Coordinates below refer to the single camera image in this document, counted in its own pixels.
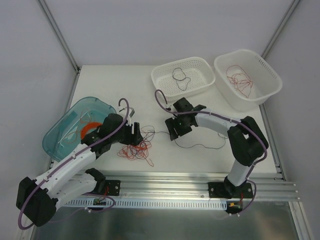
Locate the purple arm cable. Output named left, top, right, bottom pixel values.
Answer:
left=17, top=98, right=130, bottom=230
left=154, top=89, right=268, bottom=181

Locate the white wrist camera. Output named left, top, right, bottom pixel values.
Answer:
left=118, top=106, right=135, bottom=126
left=167, top=105, right=177, bottom=112

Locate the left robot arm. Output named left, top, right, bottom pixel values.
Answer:
left=16, top=113, right=143, bottom=230

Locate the teal plastic tub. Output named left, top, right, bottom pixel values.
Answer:
left=42, top=96, right=116, bottom=162

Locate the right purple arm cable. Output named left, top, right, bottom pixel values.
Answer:
left=154, top=89, right=268, bottom=181

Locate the aluminium mounting rail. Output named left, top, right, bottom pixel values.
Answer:
left=101, top=170, right=301, bottom=202

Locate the dark cable in basket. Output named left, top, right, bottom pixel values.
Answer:
left=171, top=67, right=192, bottom=92

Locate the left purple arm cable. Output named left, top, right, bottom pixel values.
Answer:
left=17, top=98, right=130, bottom=230

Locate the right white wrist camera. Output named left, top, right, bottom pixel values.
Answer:
left=167, top=105, right=177, bottom=112

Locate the white perforated basket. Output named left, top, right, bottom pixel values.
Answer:
left=151, top=56, right=216, bottom=102

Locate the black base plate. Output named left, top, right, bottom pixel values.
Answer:
left=99, top=180, right=121, bottom=196
left=207, top=181, right=254, bottom=199

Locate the thin orange cable in tub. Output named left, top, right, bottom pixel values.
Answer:
left=57, top=107, right=96, bottom=145

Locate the orange cable coil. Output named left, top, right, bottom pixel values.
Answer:
left=80, top=122, right=103, bottom=138

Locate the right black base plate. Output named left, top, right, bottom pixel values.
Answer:
left=207, top=181, right=254, bottom=199

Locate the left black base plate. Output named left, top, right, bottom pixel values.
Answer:
left=99, top=180, right=121, bottom=196

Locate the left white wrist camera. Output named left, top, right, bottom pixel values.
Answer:
left=118, top=106, right=135, bottom=126

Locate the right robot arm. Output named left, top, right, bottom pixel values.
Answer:
left=165, top=97, right=269, bottom=199

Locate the white translucent tub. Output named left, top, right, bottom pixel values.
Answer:
left=213, top=49, right=283, bottom=112

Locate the white slotted cable duct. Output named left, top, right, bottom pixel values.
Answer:
left=65, top=197, right=227, bottom=211

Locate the red orange cable ball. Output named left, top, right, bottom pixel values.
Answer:
left=117, top=125, right=156, bottom=167

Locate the right aluminium frame post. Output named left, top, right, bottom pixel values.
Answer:
left=261, top=0, right=303, bottom=59

